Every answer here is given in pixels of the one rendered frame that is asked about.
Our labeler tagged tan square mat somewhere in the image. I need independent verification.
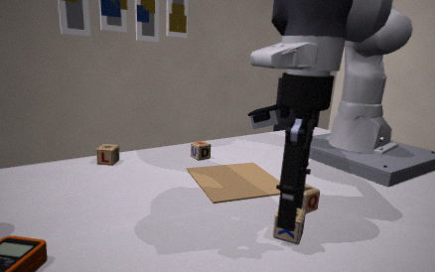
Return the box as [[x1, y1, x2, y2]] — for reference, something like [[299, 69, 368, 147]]
[[187, 163, 280, 204]]

